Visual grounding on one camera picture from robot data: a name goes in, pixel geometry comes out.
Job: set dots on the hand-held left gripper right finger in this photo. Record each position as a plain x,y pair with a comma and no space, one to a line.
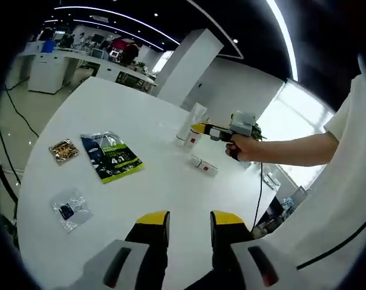
228,244

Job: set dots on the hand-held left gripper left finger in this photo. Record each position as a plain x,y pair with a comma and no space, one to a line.
146,247

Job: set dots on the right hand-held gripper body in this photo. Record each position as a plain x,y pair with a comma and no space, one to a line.
243,124

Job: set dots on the white skincare tube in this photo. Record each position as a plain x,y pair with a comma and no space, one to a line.
188,122

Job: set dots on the square skincare bottle red label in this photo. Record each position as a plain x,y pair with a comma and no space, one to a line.
205,167
192,142

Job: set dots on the clear bag with dark item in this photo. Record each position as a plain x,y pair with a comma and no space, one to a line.
70,211

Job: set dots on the green black packet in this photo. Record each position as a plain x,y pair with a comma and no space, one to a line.
110,157

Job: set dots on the gold foil sachet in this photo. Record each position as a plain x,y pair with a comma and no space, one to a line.
64,151

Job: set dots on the blue storage box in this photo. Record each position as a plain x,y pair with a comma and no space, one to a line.
48,46

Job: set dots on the person's right hand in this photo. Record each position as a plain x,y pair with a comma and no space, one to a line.
247,149

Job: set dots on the green potted plant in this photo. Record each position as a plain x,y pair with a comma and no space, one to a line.
259,133

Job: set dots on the bright window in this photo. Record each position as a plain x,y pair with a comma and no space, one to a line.
291,111

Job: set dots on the white square pillar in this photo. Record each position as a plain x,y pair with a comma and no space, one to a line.
191,66

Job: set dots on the ceiling light strip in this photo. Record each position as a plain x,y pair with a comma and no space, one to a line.
287,45
110,11

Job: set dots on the person in white shirt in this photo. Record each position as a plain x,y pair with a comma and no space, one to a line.
346,181

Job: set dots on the long white office desk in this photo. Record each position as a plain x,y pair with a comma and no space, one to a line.
49,75

